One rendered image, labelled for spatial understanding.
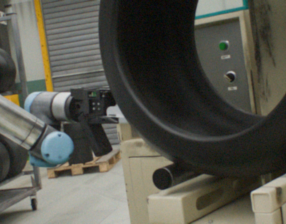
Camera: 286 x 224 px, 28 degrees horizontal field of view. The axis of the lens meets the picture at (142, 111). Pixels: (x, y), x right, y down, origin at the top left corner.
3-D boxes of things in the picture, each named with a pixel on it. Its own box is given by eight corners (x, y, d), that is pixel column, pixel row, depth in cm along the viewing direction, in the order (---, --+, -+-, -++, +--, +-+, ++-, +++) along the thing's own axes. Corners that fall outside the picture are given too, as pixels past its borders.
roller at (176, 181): (244, 137, 142) (251, 154, 141) (229, 144, 144) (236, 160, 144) (164, 165, 114) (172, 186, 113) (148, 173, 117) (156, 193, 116)
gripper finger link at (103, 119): (114, 118, 129) (85, 116, 135) (114, 124, 129) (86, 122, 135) (127, 115, 133) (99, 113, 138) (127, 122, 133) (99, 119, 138)
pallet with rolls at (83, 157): (70, 164, 868) (63, 114, 864) (122, 158, 858) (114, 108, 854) (48, 179, 750) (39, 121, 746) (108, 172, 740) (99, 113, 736)
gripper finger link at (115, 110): (134, 98, 127) (103, 97, 132) (135, 125, 128) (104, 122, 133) (142, 97, 129) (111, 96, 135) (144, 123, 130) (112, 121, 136)
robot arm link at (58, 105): (53, 123, 143) (75, 119, 149) (65, 125, 140) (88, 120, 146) (51, 94, 142) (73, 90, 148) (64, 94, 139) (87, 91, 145)
